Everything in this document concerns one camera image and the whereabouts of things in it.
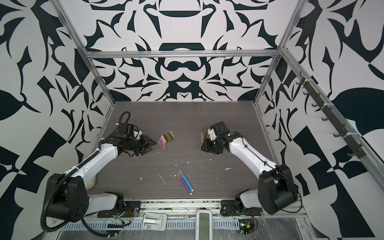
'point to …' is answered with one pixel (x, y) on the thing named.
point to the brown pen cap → (165, 138)
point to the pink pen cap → (162, 141)
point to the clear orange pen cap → (159, 143)
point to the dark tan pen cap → (168, 137)
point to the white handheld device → (204, 225)
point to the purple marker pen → (185, 184)
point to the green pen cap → (170, 136)
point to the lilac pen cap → (161, 142)
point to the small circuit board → (246, 226)
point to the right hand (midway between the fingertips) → (205, 146)
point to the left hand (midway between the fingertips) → (155, 142)
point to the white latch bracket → (154, 222)
